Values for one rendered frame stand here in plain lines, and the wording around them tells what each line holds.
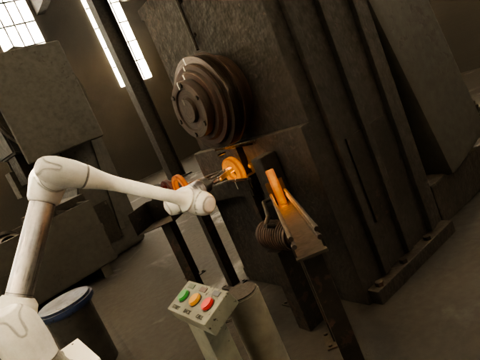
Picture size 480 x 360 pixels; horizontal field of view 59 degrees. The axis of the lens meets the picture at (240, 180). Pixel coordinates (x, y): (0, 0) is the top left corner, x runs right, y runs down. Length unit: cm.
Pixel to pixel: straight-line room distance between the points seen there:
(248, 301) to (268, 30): 108
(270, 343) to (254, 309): 13
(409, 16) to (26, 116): 338
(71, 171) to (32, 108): 279
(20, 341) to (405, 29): 218
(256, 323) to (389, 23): 162
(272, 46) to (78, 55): 1115
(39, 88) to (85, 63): 823
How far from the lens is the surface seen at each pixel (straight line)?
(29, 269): 187
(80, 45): 1293
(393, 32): 239
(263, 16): 186
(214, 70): 195
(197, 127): 209
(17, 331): 166
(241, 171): 211
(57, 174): 176
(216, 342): 129
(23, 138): 444
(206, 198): 182
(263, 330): 142
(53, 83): 466
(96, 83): 1272
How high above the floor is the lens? 109
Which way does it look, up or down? 10 degrees down
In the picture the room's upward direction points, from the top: 23 degrees counter-clockwise
